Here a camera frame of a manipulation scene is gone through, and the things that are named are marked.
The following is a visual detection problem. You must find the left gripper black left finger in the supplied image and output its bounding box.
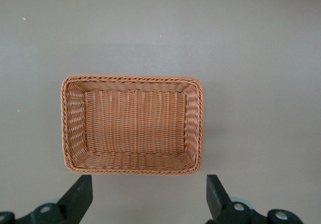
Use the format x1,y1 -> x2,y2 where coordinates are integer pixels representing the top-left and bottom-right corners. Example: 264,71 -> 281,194
0,175 -> 94,224

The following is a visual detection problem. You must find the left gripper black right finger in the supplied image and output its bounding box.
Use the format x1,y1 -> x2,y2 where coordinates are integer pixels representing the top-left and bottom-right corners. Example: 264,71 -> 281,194
207,174 -> 304,224

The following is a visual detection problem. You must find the brown wicker basket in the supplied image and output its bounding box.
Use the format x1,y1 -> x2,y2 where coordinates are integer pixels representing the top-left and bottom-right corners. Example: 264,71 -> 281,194
60,74 -> 204,176

